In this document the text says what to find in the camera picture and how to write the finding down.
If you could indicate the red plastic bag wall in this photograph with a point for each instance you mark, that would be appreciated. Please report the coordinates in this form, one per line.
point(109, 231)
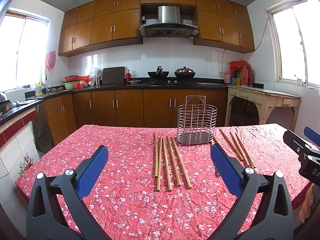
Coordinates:
point(50, 60)

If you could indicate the left window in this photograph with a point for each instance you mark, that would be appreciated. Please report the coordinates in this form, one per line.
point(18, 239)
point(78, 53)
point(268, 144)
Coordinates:
point(23, 49)

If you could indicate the lower wooden cabinets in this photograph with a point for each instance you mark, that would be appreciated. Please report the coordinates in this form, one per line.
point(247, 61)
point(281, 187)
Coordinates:
point(151, 108)

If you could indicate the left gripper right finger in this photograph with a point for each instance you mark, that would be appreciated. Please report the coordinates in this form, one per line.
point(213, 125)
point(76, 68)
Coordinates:
point(274, 217)

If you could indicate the green bowl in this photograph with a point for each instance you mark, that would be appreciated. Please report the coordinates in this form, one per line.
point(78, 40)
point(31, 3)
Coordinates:
point(70, 85)

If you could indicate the window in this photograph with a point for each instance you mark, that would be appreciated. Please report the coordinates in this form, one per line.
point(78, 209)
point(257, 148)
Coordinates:
point(23, 49)
point(294, 28)

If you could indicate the gas stove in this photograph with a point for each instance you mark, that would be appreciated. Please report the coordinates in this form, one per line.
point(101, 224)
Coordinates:
point(172, 83)

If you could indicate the red bottle on counter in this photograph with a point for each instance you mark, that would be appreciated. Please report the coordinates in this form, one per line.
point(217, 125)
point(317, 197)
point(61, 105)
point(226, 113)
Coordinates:
point(128, 76)

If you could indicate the dark cutting board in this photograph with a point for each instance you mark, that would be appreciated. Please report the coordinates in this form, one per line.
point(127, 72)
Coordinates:
point(113, 75)

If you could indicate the red bag on side table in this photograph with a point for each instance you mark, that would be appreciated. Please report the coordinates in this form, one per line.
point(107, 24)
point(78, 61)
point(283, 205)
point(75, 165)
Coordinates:
point(238, 65)

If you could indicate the black wok left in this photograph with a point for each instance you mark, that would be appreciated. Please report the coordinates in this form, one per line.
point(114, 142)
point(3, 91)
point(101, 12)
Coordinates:
point(159, 75)

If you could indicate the right window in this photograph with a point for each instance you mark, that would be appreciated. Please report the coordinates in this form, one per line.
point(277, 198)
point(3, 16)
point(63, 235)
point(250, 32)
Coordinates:
point(294, 28)

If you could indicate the red basin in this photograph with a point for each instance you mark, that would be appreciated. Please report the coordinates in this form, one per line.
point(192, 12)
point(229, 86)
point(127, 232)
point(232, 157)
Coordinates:
point(71, 78)

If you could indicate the lidded wok right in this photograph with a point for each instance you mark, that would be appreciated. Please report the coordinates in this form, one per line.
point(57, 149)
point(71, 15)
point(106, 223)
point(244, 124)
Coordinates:
point(184, 74)

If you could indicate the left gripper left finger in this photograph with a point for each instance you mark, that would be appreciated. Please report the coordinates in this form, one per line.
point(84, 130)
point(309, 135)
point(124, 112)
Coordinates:
point(45, 218)

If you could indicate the wire utensil holder basket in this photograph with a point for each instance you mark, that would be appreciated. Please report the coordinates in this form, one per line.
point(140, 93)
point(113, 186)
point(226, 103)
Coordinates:
point(196, 121)

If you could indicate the red oil bottles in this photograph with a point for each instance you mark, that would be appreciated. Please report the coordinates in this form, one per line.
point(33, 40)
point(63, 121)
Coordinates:
point(247, 77)

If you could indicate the person right hand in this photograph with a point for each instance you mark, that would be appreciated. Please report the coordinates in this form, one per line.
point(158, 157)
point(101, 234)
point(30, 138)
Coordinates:
point(307, 205)

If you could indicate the steel range hood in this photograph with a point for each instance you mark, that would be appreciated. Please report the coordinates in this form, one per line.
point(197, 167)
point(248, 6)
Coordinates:
point(159, 20)

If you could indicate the red floral tablecloth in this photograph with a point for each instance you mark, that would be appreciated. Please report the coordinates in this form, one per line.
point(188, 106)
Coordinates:
point(128, 201)

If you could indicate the yellow dish soap bottle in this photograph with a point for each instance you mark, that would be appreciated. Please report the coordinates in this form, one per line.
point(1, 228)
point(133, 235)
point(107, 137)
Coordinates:
point(38, 89)

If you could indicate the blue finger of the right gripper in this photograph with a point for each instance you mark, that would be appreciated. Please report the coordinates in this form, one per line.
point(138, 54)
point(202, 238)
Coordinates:
point(312, 135)

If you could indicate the cream wooden side table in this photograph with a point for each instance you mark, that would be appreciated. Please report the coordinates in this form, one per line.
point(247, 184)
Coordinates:
point(265, 101)

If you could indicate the wooden cabinets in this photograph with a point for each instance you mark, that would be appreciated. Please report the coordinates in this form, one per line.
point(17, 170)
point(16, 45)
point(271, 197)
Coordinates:
point(101, 24)
point(151, 108)

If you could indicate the upper wooden cabinets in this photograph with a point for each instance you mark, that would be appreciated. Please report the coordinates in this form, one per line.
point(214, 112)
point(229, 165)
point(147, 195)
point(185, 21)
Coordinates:
point(101, 24)

